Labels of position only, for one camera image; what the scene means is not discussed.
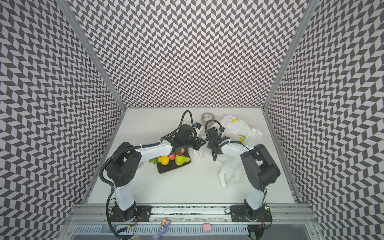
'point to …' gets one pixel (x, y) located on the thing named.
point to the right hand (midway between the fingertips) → (215, 148)
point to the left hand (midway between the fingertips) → (206, 143)
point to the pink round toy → (207, 227)
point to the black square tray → (172, 164)
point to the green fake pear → (181, 159)
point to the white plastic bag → (234, 129)
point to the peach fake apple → (172, 157)
